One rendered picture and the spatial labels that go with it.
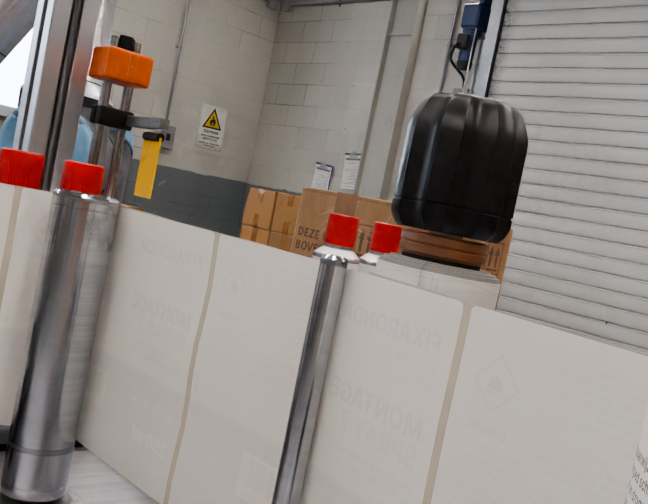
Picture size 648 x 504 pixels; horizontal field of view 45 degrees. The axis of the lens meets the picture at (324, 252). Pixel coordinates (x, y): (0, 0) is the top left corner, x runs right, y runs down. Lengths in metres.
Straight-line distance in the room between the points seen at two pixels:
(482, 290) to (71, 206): 0.25
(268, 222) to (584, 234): 2.04
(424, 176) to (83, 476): 0.30
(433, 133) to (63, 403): 0.28
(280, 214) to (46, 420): 4.38
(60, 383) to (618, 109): 5.03
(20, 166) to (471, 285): 0.35
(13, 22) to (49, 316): 0.82
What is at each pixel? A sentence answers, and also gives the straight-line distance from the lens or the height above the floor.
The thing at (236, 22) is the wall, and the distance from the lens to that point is 7.63.
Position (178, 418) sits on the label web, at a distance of 0.42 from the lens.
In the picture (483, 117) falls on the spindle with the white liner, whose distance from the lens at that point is 0.51.
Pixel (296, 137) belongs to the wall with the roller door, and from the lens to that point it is 7.33.
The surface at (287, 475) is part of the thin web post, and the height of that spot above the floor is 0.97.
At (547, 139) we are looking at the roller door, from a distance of 5.54.
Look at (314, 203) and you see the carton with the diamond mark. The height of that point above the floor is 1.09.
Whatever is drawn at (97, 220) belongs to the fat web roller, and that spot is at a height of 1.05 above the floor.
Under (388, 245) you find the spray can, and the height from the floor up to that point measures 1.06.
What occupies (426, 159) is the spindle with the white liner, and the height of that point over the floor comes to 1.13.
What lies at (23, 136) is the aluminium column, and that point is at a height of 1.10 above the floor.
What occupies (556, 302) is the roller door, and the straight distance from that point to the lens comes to 5.33.
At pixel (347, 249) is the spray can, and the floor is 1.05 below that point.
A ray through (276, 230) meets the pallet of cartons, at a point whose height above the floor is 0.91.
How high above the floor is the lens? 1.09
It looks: 3 degrees down
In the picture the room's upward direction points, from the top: 11 degrees clockwise
